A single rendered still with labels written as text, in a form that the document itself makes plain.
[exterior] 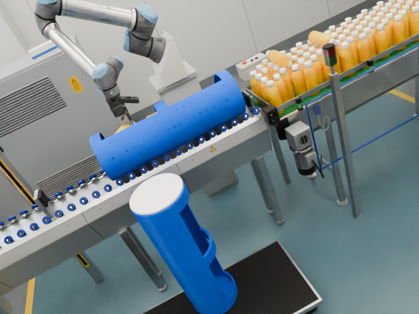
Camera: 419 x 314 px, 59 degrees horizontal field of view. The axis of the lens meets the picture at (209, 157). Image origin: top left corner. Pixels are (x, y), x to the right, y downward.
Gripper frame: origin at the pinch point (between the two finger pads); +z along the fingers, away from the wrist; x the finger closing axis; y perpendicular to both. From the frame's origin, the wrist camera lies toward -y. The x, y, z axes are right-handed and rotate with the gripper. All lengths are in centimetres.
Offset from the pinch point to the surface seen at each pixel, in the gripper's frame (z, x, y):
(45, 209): 18, 11, 65
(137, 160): 12.7, 19.6, 7.2
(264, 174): 68, 15, -60
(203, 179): 48, 15, -22
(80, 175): 85, -137, 73
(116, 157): 5.0, 19.7, 16.2
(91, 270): 103, -24, 81
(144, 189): 14.3, 46.5, 9.7
